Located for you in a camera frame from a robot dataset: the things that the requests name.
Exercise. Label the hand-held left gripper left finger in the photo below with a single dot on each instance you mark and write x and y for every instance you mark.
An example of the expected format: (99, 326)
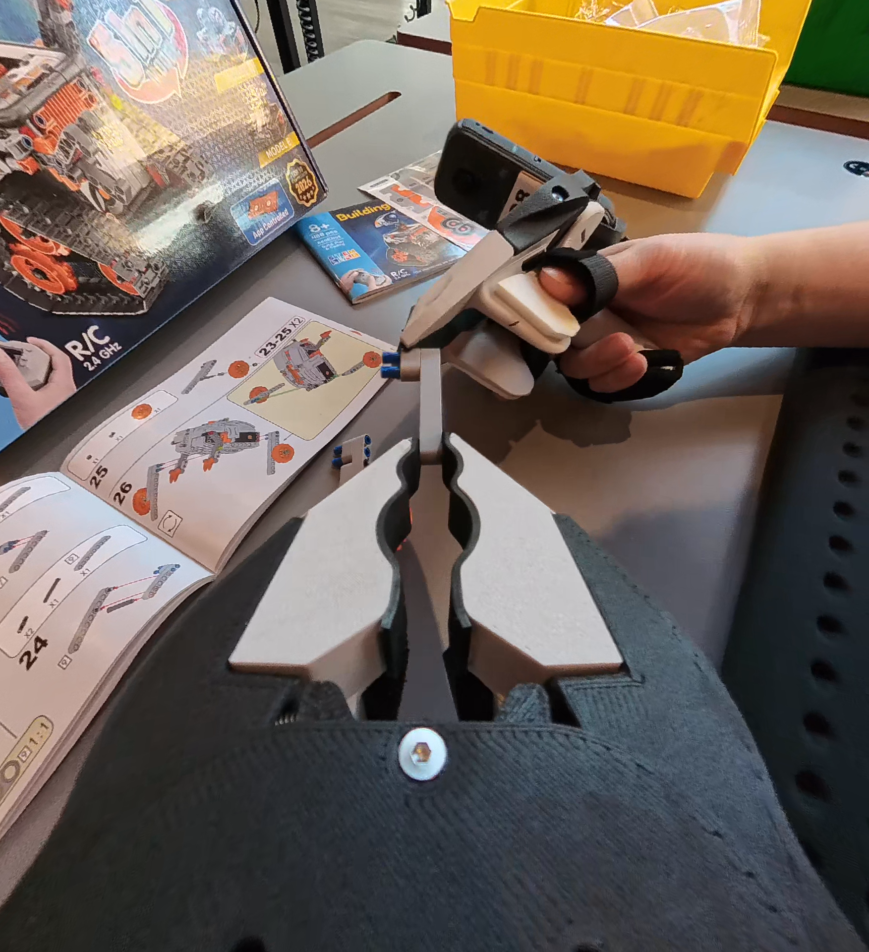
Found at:
(323, 595)

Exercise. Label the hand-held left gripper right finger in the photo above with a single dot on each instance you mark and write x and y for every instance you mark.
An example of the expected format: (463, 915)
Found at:
(531, 595)

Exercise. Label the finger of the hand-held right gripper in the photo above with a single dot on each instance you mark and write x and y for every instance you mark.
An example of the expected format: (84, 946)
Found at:
(497, 368)
(456, 286)

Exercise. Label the grey beam with blue pins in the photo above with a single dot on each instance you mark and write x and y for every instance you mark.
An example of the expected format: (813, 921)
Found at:
(432, 405)

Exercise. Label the person's right forearm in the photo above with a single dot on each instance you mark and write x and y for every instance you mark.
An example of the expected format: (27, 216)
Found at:
(828, 286)

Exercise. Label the black desk grommet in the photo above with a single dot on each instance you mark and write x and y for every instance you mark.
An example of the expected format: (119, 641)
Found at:
(864, 168)

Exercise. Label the person's right hand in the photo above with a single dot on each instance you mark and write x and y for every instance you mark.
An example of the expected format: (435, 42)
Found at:
(687, 297)

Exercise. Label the sticker sheet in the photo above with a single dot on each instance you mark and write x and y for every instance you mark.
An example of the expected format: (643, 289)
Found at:
(397, 190)

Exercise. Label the small blue booklet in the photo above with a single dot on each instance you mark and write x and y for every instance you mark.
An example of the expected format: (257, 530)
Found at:
(345, 253)

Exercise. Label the yellow plastic bin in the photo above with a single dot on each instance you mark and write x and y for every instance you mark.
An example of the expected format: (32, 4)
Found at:
(590, 104)

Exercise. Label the grey beam with orange wheel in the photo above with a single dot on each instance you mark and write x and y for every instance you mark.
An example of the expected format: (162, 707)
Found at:
(356, 450)

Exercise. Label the open instruction booklet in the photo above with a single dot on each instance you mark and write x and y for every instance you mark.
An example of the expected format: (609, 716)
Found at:
(107, 565)

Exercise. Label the clear plastic bag pile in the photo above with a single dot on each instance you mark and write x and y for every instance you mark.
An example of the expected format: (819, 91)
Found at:
(687, 18)

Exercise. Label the black perforated chair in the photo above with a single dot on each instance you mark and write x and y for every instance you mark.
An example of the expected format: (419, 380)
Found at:
(836, 595)

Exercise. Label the blue toy robot box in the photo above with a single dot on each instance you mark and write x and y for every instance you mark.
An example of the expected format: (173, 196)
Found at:
(144, 186)

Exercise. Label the green plastic bin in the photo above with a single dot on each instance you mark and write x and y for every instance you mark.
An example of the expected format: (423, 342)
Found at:
(851, 44)

